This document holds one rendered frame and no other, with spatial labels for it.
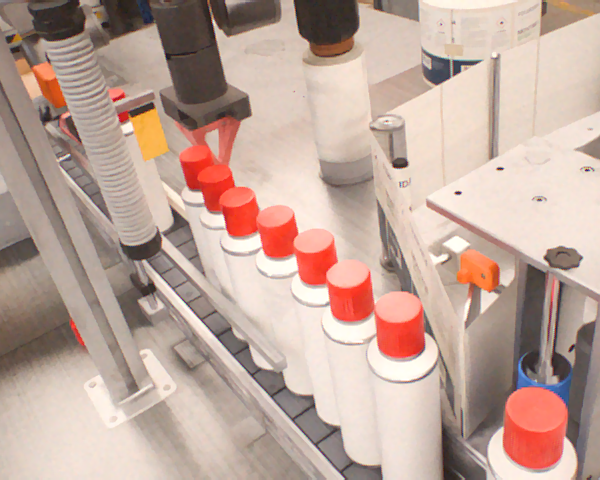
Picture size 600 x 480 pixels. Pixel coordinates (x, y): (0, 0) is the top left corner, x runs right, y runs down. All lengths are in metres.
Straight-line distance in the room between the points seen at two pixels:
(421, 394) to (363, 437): 0.11
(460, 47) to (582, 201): 0.74
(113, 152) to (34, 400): 0.42
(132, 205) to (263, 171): 0.52
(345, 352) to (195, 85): 0.35
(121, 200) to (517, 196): 0.29
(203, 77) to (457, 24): 0.54
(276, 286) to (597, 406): 0.27
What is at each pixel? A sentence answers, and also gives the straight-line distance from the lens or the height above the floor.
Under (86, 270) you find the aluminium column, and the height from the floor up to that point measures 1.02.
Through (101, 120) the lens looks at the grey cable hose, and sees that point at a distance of 0.51.
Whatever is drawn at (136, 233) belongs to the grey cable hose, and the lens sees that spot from 0.56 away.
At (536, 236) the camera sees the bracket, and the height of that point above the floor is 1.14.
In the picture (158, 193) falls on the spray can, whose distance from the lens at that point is 0.93.
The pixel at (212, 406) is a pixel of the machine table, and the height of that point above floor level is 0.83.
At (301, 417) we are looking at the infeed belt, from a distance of 0.67.
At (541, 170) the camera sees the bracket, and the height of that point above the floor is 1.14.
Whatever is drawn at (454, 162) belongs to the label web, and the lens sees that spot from 0.87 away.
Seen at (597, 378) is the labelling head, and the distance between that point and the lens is 0.44.
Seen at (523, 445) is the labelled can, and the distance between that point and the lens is 0.41.
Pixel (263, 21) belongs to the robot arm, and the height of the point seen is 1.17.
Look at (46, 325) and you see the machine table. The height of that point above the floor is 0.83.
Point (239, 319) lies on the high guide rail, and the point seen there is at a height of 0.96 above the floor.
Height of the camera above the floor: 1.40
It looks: 37 degrees down
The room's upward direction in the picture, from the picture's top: 11 degrees counter-clockwise
